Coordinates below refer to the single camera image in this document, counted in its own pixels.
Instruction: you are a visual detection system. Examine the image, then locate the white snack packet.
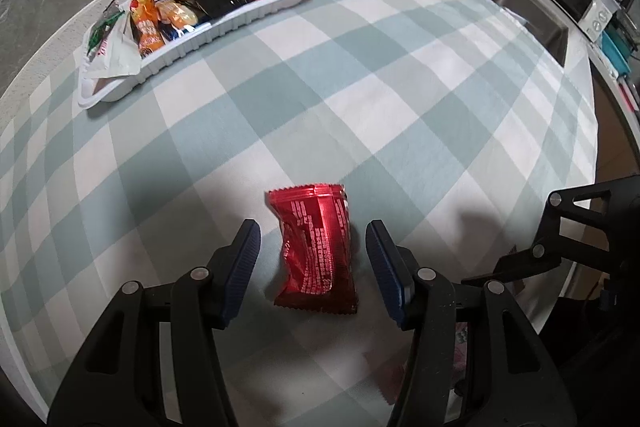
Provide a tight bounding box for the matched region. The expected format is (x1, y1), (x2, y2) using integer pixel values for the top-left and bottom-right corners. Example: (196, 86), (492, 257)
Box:
(92, 13), (144, 78)

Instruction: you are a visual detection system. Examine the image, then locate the white plastic tray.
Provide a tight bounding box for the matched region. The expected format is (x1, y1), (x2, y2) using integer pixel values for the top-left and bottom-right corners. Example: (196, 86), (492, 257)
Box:
(77, 0), (327, 108)

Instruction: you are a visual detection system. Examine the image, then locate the green checked tablecloth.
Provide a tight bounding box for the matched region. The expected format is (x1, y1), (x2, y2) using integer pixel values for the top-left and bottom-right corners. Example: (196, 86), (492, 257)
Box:
(0, 0), (601, 427)

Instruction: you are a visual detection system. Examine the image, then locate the orange snack packet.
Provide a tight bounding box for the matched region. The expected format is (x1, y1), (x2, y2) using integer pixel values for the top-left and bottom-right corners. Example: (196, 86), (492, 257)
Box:
(130, 0), (167, 58)

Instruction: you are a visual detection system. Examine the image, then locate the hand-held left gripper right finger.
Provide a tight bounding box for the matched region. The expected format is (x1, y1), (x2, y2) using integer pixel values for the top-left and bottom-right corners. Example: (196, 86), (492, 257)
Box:
(365, 219), (576, 427)

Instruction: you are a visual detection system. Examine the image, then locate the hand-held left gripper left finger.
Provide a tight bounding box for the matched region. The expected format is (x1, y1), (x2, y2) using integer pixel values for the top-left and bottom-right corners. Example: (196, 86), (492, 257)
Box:
(47, 218), (262, 427)

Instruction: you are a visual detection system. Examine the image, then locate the green snack packet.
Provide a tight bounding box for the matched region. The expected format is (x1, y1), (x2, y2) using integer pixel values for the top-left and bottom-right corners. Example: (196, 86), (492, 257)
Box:
(87, 0), (126, 58)

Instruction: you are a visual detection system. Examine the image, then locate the yellow snack packet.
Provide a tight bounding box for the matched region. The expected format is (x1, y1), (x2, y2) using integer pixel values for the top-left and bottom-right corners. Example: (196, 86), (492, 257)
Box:
(155, 0), (199, 35)

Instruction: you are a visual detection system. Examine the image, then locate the blue plastic basket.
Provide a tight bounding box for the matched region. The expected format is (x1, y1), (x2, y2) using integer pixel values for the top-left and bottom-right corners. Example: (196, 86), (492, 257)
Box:
(599, 29), (634, 76)

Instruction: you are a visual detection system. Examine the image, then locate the steel sink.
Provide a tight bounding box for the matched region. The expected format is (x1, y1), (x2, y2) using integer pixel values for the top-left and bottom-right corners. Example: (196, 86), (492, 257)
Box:
(429, 0), (572, 68)

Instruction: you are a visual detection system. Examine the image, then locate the red white-text snack packet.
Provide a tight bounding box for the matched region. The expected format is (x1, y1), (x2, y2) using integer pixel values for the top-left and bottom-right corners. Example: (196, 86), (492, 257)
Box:
(265, 184), (359, 315)

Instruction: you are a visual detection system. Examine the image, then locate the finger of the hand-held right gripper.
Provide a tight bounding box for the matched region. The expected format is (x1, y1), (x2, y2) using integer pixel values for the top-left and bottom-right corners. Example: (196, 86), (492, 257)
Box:
(462, 176), (640, 289)

